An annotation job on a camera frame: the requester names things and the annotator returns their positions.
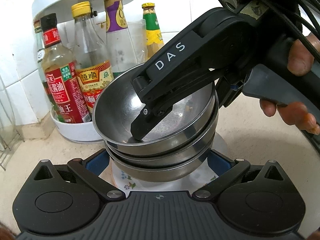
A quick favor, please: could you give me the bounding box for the small steel bowl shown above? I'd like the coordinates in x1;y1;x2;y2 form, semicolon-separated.
93;64;215;146

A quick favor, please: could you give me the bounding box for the purple label fish sauce bottle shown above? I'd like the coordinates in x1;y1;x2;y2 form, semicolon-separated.
104;0;137;77

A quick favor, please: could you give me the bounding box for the person's right hand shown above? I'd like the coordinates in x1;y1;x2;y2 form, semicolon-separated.
259;32;320;136

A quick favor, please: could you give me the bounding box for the wire lid rack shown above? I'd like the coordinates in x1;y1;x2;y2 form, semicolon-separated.
0;79;24;171

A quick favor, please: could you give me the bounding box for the large steel bowl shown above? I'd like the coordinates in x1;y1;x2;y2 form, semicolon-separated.
106;131;215;183

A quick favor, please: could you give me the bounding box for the clear bottle behind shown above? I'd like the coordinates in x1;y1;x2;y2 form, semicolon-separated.
34;20;54;103

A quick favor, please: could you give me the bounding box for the yellow cap vinegar bottle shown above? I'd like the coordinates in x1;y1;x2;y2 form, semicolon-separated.
71;1;114;113

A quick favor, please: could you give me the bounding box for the floral plate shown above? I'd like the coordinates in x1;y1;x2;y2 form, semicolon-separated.
110;133;229;196

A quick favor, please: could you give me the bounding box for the green yellow label oil bottle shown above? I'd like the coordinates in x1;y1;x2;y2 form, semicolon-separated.
142;3;164;59

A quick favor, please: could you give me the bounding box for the red label soy sauce bottle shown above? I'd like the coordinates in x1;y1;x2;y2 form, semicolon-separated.
40;13;92;124

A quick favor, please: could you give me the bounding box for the medium steel bowl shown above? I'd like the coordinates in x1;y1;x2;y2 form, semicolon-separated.
105;95;219;159

